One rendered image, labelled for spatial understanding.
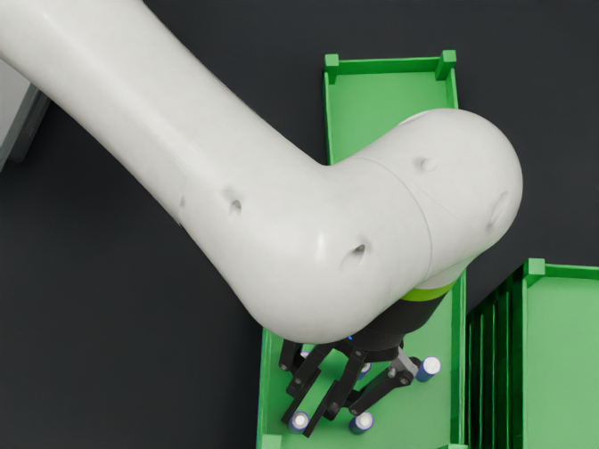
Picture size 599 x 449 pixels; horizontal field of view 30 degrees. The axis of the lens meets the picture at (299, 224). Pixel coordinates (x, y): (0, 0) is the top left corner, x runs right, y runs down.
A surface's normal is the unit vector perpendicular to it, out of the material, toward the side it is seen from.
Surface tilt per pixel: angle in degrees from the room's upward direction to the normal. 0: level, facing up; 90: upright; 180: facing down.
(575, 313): 0
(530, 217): 0
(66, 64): 42
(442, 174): 20
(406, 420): 0
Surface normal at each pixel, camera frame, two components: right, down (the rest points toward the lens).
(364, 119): 0.05, -0.25
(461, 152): 0.24, -0.46
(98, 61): -0.32, -0.17
